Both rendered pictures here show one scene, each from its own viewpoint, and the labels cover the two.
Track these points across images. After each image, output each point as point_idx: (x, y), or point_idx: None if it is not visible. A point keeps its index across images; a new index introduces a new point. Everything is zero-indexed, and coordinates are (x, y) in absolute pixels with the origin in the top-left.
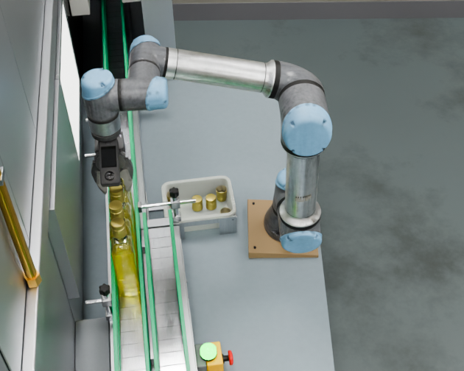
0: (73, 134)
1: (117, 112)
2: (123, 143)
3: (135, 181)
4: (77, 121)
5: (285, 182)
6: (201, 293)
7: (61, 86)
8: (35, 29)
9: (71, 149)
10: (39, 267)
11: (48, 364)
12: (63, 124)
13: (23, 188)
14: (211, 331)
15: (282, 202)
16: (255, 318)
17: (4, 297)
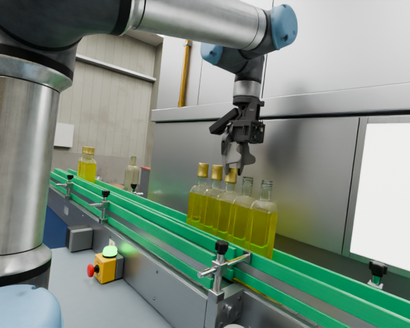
0: (365, 216)
1: (235, 78)
2: (237, 122)
3: (286, 267)
4: None
5: (37, 289)
6: (144, 321)
7: (362, 131)
8: (374, 57)
9: (316, 187)
10: (183, 107)
11: (170, 151)
12: (314, 146)
13: (211, 86)
14: (117, 296)
15: (45, 259)
16: (69, 319)
17: (168, 81)
